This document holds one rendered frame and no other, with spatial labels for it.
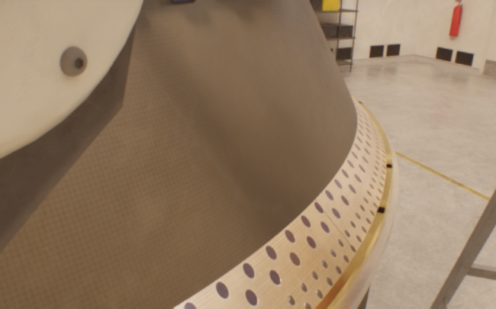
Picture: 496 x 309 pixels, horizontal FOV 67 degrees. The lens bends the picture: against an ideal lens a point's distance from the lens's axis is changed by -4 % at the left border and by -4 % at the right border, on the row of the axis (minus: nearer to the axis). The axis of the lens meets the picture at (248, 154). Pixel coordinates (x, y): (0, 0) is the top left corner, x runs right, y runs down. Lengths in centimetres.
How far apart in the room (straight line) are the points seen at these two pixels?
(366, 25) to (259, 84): 766
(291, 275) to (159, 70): 25
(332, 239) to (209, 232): 18
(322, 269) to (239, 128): 19
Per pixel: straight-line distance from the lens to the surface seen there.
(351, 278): 49
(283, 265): 43
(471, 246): 117
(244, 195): 41
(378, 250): 56
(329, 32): 690
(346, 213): 55
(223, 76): 43
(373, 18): 821
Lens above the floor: 149
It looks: 24 degrees down
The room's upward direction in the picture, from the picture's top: straight up
